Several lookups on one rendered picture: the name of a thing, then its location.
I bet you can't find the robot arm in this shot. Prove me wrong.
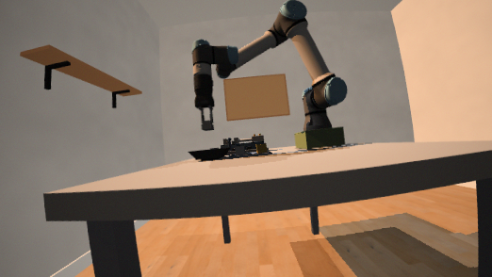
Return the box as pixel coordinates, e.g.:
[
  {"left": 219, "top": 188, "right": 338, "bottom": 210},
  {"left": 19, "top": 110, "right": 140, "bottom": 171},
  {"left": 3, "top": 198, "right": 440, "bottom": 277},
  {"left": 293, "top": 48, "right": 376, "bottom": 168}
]
[{"left": 192, "top": 0, "right": 347, "bottom": 131}]

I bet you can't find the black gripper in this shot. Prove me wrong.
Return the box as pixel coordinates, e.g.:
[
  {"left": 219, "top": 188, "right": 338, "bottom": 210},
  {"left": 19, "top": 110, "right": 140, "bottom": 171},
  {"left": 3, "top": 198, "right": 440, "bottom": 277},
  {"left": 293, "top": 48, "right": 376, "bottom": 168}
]
[{"left": 193, "top": 63, "right": 215, "bottom": 123}]

